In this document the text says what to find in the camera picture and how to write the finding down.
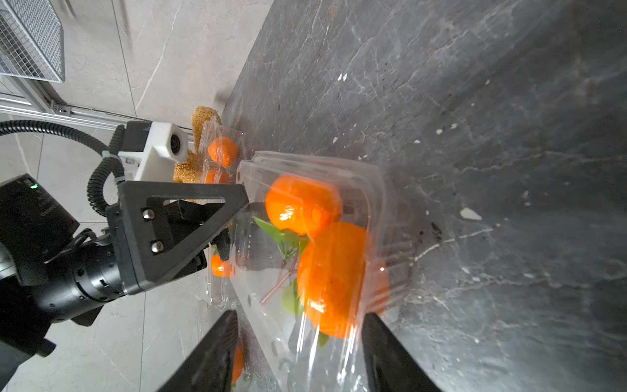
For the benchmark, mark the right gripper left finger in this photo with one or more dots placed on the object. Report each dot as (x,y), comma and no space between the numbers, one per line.
(210,365)

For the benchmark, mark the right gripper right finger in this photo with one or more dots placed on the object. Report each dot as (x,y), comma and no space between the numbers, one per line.
(389,366)

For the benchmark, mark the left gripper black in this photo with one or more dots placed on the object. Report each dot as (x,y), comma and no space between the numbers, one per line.
(159,233)

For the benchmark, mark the leafy twin oranges container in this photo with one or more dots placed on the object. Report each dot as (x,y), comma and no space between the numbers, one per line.
(238,365)
(333,270)

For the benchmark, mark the clear clamshell container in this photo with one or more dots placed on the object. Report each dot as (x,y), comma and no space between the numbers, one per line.
(220,291)
(211,130)
(264,272)

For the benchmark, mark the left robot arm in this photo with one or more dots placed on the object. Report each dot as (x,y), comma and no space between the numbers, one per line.
(29,215)

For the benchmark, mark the orange in middle container lower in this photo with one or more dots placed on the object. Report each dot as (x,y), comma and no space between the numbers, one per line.
(221,269)

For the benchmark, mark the orange in container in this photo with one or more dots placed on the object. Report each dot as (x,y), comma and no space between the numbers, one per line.
(223,151)
(221,269)
(217,176)

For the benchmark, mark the brown teddy bear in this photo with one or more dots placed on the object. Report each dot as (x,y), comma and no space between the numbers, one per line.
(190,170)

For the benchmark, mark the orange in far container left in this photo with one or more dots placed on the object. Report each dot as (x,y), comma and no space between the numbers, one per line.
(217,176)

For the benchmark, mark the orange in far container right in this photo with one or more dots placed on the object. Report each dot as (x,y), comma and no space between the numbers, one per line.
(223,151)

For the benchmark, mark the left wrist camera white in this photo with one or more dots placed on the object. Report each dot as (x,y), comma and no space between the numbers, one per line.
(151,150)

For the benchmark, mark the white wire wall basket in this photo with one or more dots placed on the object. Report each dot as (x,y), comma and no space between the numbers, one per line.
(32,41)

